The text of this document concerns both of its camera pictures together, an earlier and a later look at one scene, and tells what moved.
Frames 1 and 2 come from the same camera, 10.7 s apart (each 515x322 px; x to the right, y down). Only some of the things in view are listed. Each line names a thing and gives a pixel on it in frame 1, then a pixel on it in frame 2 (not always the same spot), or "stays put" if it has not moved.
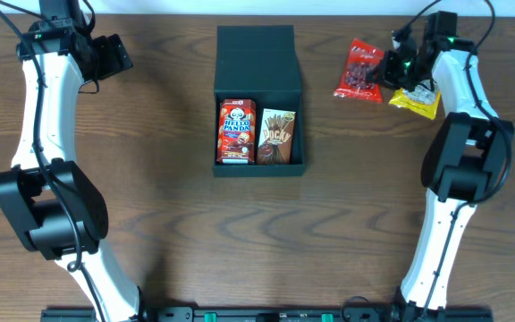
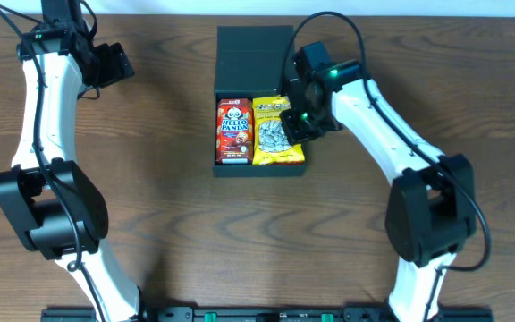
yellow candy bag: x=423 y=100 -> x=271 y=143
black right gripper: x=383 y=72 -> x=295 y=134
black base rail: x=355 y=314 stays put
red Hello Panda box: x=237 y=132 stays put
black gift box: x=259 y=63 stays put
